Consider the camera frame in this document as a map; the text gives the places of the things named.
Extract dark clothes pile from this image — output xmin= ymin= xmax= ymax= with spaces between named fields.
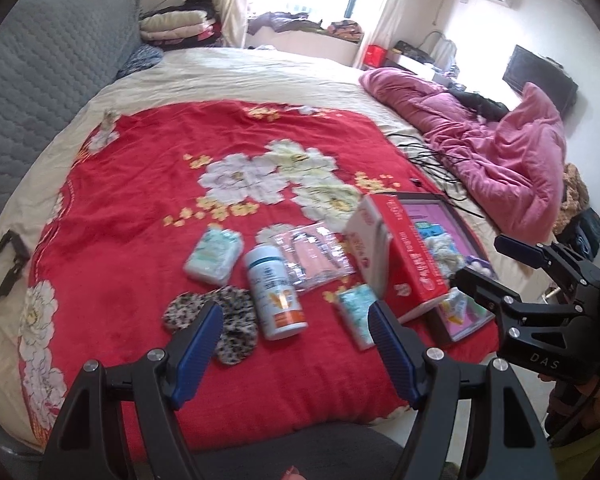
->
xmin=247 ymin=10 xmax=326 ymax=36

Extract red cardboard box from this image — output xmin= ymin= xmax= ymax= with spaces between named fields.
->
xmin=342 ymin=194 xmax=451 ymax=323

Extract purple-lined box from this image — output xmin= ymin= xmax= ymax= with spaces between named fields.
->
xmin=395 ymin=191 xmax=498 ymax=343

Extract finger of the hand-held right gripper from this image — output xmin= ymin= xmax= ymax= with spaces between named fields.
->
xmin=494 ymin=233 xmax=600 ymax=291
xmin=452 ymin=267 xmax=556 ymax=322

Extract white supplement bottle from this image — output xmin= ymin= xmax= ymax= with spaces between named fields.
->
xmin=243 ymin=244 xmax=308 ymax=342

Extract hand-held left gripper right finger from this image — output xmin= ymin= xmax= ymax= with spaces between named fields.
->
xmin=369 ymin=300 xmax=553 ymax=480

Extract pink white small packet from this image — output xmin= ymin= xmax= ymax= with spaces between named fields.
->
xmin=437 ymin=290 xmax=481 ymax=328

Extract black bag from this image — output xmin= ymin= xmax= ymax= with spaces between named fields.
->
xmin=392 ymin=39 xmax=436 ymax=66

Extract green patterned tissue packet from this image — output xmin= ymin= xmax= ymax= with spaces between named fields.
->
xmin=182 ymin=225 xmax=244 ymax=283
xmin=336 ymin=284 xmax=381 ymax=351

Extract grey quilted headboard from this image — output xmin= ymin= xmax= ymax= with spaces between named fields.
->
xmin=0 ymin=0 xmax=143 ymax=256

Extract blue knitted cloth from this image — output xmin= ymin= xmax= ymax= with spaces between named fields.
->
xmin=115 ymin=42 xmax=163 ymax=81

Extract pink quilt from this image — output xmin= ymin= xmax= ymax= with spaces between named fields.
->
xmin=358 ymin=66 xmax=567 ymax=246

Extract red floral blanket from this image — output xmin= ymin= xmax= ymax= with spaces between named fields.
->
xmin=17 ymin=100 xmax=501 ymax=448

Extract clear packet with pink contents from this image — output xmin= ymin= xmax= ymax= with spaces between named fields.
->
xmin=272 ymin=222 xmax=356 ymax=293

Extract black cables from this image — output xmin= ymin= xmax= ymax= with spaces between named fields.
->
xmin=385 ymin=132 xmax=483 ymax=218

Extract black garment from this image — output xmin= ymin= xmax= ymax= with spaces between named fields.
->
xmin=447 ymin=87 xmax=510 ymax=122

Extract stack of folded clothes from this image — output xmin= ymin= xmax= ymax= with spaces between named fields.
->
xmin=139 ymin=0 xmax=226 ymax=50

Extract brown plush toy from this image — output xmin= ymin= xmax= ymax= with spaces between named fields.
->
xmin=552 ymin=162 xmax=591 ymax=233

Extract leopard print soft pouch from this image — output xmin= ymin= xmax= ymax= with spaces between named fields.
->
xmin=161 ymin=285 xmax=260 ymax=367

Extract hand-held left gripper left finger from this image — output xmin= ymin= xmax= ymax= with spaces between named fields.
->
xmin=37 ymin=302 xmax=224 ymax=480

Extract cream curtain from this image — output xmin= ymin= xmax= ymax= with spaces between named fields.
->
xmin=352 ymin=0 xmax=416 ymax=68
xmin=219 ymin=0 xmax=253 ymax=50

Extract black strap handle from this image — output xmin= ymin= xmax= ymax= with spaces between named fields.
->
xmin=0 ymin=230 xmax=31 ymax=305

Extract cream bed sheet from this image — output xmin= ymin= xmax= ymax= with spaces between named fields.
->
xmin=0 ymin=45 xmax=531 ymax=441

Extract black television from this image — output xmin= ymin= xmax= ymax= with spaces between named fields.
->
xmin=502 ymin=44 xmax=579 ymax=116

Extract orange patterned clothes pile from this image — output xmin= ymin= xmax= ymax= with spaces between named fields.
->
xmin=327 ymin=19 xmax=366 ymax=41

